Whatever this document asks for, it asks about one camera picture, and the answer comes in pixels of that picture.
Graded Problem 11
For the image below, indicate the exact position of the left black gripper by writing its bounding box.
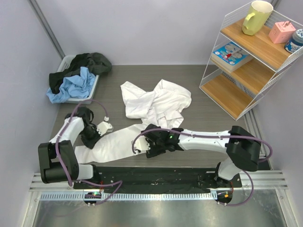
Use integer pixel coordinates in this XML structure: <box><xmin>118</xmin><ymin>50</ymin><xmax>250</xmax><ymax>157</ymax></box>
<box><xmin>80</xmin><ymin>125</ymin><xmax>104</xmax><ymax>149</ymax></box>

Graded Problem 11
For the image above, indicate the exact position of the white long sleeve shirt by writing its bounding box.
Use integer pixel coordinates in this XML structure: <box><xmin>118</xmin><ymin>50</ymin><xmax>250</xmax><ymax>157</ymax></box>
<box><xmin>75</xmin><ymin>79</ymin><xmax>192</xmax><ymax>164</ymax></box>

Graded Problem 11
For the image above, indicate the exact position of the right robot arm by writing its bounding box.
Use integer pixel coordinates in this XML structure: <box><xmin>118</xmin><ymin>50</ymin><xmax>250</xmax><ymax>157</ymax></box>
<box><xmin>143</xmin><ymin>124</ymin><xmax>261</xmax><ymax>188</ymax></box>

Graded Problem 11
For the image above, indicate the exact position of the light blue shirt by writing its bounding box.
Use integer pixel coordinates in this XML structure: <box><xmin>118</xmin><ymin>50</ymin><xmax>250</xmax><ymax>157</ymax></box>
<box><xmin>46</xmin><ymin>67</ymin><xmax>97</xmax><ymax>104</ymax></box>

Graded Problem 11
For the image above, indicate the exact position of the black shirt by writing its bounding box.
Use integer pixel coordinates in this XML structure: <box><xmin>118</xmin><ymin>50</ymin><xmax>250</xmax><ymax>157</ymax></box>
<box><xmin>49</xmin><ymin>52</ymin><xmax>112</xmax><ymax>94</ymax></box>

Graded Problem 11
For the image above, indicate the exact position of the grey plastic basket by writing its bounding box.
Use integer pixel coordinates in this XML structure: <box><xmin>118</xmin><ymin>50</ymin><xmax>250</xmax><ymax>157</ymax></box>
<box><xmin>46</xmin><ymin>53</ymin><xmax>96</xmax><ymax>104</ymax></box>

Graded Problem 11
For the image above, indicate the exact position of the blue white book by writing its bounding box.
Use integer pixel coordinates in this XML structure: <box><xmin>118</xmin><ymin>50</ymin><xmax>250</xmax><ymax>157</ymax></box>
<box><xmin>211</xmin><ymin>42</ymin><xmax>253</xmax><ymax>72</ymax></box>

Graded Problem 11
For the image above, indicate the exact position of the pink cube box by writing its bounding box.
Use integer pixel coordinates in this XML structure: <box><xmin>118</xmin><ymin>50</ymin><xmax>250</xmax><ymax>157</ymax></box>
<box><xmin>268</xmin><ymin>21</ymin><xmax>296</xmax><ymax>44</ymax></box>

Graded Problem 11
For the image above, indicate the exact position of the yellow green mug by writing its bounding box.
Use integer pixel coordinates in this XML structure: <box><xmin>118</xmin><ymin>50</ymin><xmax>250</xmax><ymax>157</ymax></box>
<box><xmin>242</xmin><ymin>0</ymin><xmax>274</xmax><ymax>36</ymax></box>

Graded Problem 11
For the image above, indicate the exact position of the blue white tin can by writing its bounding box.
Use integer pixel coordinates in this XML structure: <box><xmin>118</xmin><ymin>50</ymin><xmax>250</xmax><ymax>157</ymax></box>
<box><xmin>284</xmin><ymin>29</ymin><xmax>303</xmax><ymax>53</ymax></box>

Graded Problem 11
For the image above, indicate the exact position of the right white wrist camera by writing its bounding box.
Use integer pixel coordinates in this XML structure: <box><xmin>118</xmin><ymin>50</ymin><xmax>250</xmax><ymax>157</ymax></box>
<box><xmin>132</xmin><ymin>136</ymin><xmax>150</xmax><ymax>155</ymax></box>

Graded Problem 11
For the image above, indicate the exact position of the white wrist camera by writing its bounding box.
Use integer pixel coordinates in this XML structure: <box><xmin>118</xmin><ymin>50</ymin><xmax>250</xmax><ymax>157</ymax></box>
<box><xmin>132</xmin><ymin>136</ymin><xmax>150</xmax><ymax>155</ymax></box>
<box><xmin>97</xmin><ymin>116</ymin><xmax>113</xmax><ymax>137</ymax></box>

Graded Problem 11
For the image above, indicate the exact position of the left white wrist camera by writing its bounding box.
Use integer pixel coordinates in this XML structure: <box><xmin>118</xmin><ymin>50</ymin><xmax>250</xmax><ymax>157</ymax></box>
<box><xmin>97</xmin><ymin>116</ymin><xmax>113</xmax><ymax>137</ymax></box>

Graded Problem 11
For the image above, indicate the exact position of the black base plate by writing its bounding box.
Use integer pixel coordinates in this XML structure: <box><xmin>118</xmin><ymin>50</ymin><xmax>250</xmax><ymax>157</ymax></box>
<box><xmin>72</xmin><ymin>166</ymin><xmax>242</xmax><ymax>190</ymax></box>

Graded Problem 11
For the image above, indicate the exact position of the white slotted cable duct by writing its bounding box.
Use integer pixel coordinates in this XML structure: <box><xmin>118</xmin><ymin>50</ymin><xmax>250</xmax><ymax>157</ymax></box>
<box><xmin>40</xmin><ymin>191</ymin><xmax>217</xmax><ymax>201</ymax></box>

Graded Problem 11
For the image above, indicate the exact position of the aluminium rail frame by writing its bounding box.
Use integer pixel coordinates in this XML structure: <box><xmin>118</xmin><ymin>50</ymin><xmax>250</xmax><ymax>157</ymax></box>
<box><xmin>22</xmin><ymin>111</ymin><xmax>296</xmax><ymax>227</ymax></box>

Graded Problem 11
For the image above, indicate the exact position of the white wire wooden shelf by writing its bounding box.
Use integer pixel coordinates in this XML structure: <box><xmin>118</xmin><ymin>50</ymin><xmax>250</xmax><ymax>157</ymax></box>
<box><xmin>199</xmin><ymin>3</ymin><xmax>303</xmax><ymax>120</ymax></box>

